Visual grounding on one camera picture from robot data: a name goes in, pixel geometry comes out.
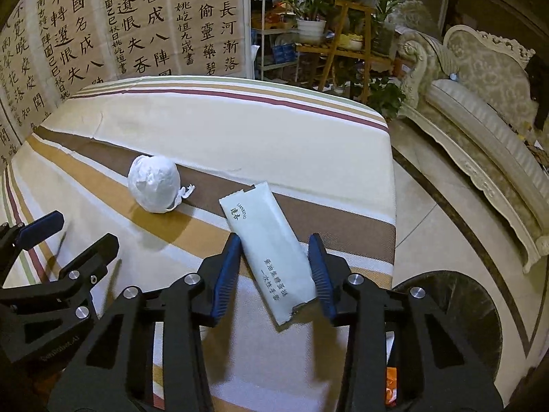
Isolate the ornate cream sofa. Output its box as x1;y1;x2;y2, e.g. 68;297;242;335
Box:
387;0;548;273

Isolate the striped tablecloth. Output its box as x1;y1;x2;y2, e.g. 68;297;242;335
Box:
1;77;396;308

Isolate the black garment on sofa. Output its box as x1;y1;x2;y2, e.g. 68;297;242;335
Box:
525;54;549;130

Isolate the tall leafy plant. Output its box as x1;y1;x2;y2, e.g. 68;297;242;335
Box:
372;0;402;57

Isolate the orange plastic bag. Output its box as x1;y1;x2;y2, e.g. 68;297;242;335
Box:
385;366;397;407

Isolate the metal shelf rack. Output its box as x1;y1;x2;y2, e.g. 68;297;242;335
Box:
250;0;299;83

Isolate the yellow bowl on stand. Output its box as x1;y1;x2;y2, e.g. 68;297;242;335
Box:
339;34;364;51

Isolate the calligraphy folding screen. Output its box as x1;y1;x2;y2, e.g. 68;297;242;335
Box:
1;0;253;163

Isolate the white tissue ball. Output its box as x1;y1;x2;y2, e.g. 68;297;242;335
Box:
127;155;196;214

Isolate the small floor plant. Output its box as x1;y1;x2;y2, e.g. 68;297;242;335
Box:
366;76;406;119

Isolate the black trash bag bin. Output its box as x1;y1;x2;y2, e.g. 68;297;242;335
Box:
385;270;504;409

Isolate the wooden plant stand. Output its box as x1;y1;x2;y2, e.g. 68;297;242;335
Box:
297;0;393;104

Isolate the white long sachet packet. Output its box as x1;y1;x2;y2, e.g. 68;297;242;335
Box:
219;182;316;325

